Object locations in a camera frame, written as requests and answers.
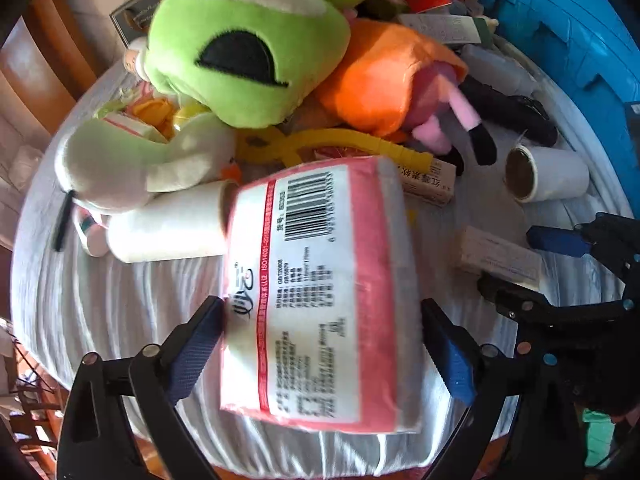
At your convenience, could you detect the green bag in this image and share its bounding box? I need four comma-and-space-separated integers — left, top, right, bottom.
582, 407, 621, 471

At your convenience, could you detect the green frog plush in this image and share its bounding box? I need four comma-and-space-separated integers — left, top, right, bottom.
145, 0, 396, 128

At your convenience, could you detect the white plush toy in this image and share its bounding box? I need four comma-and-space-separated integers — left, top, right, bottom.
52, 112, 237, 252

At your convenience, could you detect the yellow fabric item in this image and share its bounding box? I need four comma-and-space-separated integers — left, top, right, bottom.
127, 97, 173, 141

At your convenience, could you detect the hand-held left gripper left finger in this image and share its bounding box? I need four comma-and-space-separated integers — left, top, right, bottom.
56, 296, 228, 480

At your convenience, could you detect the curved wooden frame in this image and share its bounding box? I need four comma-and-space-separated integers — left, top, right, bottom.
0, 0, 101, 136

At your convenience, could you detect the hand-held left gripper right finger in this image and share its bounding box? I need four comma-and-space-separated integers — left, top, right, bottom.
415, 298, 586, 480

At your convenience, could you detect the white paper roll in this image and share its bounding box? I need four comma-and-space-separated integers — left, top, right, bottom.
106, 180, 241, 263
504, 144, 591, 203

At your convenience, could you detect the orange dress pig plush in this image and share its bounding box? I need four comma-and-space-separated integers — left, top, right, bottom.
315, 19, 498, 167

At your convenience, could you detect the beige small box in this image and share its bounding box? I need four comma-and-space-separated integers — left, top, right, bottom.
457, 226, 543, 288

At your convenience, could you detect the small pink-white carton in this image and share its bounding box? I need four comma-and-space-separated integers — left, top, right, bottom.
400, 157, 458, 207

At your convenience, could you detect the blue plastic crate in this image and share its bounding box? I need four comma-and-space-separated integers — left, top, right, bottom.
465, 0, 640, 106

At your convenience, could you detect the black fabric item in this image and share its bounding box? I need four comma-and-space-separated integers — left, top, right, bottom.
457, 77, 558, 148

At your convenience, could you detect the yellow plastic hanger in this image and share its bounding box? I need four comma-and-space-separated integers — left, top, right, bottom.
235, 127, 433, 176

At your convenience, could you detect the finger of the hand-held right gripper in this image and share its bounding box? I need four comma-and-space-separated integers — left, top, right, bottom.
526, 212, 640, 271
477, 275, 640, 342

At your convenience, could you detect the dark gift box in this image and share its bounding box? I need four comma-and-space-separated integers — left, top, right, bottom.
110, 0, 161, 36

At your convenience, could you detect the green white box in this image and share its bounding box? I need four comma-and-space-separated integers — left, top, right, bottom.
397, 12, 493, 46

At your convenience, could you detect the pink tissue pack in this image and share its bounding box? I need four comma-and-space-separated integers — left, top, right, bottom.
220, 156, 426, 433

